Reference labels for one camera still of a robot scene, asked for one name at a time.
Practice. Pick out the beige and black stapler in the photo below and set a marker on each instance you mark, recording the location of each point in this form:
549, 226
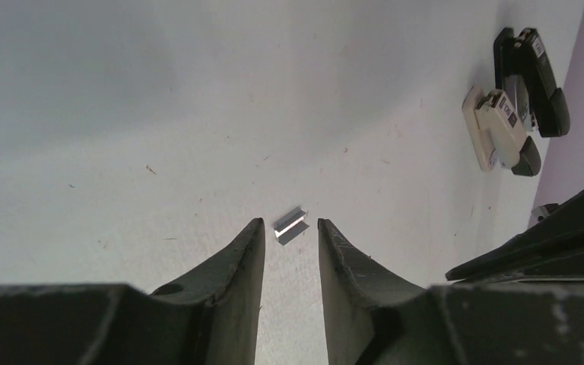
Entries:
497, 133

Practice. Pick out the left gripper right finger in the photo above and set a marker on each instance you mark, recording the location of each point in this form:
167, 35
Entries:
373, 316

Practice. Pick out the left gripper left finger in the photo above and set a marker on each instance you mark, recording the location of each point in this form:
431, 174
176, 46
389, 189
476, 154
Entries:
209, 315

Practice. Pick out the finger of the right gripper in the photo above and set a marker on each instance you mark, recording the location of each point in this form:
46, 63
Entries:
550, 250

